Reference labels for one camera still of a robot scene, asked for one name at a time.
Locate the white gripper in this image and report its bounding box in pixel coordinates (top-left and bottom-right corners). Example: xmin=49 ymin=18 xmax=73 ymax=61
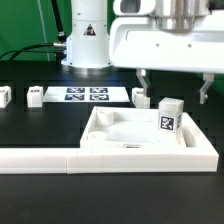
xmin=109 ymin=0 xmax=224 ymax=104

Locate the white square table top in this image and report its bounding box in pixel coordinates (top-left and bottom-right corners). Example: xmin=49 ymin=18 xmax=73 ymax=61
xmin=80 ymin=106 xmax=186 ymax=148

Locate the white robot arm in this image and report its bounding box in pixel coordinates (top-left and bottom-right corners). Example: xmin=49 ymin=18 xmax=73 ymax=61
xmin=62 ymin=0 xmax=224 ymax=103

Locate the white L-shaped obstacle fence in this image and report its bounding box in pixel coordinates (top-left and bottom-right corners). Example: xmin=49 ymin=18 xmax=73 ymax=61
xmin=0 ymin=113 xmax=219 ymax=174

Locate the white marker sheet with tags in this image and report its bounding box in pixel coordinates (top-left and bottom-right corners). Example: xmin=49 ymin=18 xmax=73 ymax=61
xmin=44 ymin=87 xmax=129 ymax=102

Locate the black cable bundle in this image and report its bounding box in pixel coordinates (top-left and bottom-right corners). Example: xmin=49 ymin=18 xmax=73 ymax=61
xmin=0 ymin=41 xmax=68 ymax=62

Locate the black upright cable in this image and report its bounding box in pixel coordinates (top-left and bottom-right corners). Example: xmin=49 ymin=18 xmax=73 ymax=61
xmin=50 ymin=0 xmax=67 ymax=44

